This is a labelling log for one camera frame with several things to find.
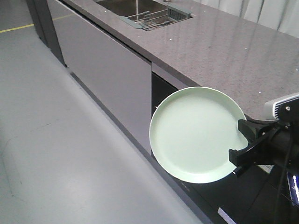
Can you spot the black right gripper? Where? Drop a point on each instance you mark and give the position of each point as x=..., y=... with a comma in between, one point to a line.
x=264, y=150

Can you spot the light green round plate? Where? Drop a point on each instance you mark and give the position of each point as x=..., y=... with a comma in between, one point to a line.
x=192, y=131

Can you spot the teal metal dish rack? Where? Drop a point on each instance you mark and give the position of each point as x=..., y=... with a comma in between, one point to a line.
x=152, y=20

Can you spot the white pleated curtain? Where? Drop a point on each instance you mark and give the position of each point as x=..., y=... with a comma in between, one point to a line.
x=280, y=15

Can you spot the grey kitchen island cabinet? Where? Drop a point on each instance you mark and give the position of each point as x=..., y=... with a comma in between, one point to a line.
x=129, y=71

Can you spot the stainless steel sink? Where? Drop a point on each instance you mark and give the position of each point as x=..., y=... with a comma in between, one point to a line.
x=140, y=11

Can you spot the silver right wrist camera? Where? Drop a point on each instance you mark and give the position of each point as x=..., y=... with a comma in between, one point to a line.
x=284, y=109

